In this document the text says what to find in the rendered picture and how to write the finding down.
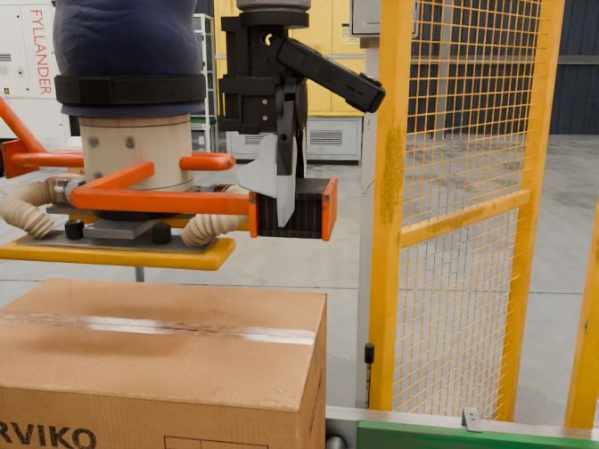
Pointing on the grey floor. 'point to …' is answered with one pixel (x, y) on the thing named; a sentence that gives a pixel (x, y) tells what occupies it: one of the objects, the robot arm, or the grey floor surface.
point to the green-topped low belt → (205, 132)
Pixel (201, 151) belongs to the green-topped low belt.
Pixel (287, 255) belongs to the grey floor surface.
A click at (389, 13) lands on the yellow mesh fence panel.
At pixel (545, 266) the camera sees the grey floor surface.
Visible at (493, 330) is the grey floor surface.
